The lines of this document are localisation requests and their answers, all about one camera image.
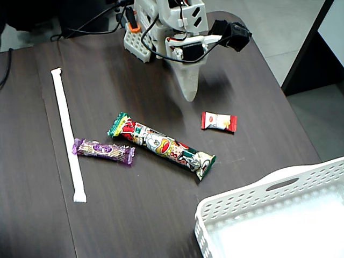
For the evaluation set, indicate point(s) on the white paper wrapped straw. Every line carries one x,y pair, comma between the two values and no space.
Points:
65,126

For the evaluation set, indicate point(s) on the white grid robot base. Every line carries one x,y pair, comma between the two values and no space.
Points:
134,43

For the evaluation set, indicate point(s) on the white perforated plastic tray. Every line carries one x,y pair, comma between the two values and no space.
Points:
242,199

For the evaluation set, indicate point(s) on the orange black clamp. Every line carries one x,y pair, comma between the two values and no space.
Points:
133,25

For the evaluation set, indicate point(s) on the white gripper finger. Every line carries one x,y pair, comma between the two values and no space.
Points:
182,78
194,80

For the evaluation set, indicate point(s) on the person in dark clothes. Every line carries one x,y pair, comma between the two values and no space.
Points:
32,13

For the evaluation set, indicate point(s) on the long colourful cartoon snack stick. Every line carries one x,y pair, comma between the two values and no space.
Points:
161,145

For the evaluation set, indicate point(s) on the purple wrapped candy bar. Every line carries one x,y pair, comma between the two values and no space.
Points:
103,151

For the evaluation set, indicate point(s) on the small red white candy packet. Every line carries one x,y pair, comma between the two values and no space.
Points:
219,122

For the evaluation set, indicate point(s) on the black taped wrist camera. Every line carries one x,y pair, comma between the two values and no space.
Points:
236,33

